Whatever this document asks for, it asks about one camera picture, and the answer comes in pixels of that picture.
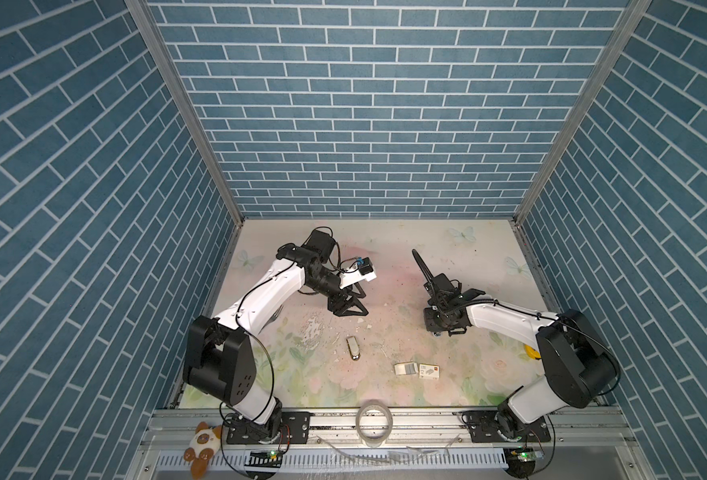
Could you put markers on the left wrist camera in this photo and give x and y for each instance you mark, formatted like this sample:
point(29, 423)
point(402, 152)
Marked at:
point(361, 270)

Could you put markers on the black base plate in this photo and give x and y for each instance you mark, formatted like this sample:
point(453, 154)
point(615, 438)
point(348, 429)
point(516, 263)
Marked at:
point(269, 427)
point(490, 426)

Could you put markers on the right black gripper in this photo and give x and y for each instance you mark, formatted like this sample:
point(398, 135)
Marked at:
point(430, 325)

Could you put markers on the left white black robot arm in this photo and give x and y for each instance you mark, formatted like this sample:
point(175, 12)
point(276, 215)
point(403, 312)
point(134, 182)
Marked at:
point(219, 358)

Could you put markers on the brown white plush toy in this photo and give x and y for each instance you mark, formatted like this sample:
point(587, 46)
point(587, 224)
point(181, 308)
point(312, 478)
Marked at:
point(201, 449)

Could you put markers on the aluminium front rail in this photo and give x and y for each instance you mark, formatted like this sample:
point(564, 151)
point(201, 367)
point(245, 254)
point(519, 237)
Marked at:
point(594, 426)

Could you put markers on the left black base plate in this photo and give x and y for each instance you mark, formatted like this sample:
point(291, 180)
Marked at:
point(269, 427)

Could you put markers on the white staple box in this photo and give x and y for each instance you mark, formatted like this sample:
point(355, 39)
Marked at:
point(429, 371)

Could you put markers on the yellow tape measure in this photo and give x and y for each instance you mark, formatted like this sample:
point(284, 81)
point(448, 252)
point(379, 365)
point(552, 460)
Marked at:
point(532, 353)

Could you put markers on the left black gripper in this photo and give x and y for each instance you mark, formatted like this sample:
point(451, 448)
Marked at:
point(340, 307)

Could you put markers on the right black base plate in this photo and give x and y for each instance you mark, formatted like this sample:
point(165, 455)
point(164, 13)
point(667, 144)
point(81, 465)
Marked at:
point(490, 426)

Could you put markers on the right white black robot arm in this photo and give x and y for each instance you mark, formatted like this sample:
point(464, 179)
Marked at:
point(577, 366)

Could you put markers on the clear tape roll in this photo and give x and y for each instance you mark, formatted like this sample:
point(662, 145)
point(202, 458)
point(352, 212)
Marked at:
point(374, 423)

